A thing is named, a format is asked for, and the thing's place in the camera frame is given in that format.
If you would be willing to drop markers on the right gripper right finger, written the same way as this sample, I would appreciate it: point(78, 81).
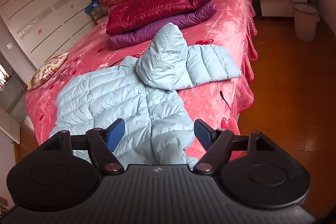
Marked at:
point(217, 144)

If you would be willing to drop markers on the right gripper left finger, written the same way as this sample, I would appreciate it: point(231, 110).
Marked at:
point(102, 143)

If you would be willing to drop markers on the light blue down jacket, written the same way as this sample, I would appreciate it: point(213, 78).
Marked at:
point(143, 91)

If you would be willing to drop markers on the pink floral bed blanket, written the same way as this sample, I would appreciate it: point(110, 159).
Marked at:
point(217, 103)

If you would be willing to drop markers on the floral cushion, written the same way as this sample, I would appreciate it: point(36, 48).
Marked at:
point(47, 70)

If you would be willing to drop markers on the blue storage boxes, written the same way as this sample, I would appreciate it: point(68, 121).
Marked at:
point(96, 10)

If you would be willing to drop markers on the folded crimson down jacket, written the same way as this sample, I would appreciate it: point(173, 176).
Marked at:
point(138, 13)

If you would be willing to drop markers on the white wardrobe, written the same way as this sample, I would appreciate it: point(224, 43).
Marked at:
point(46, 28)

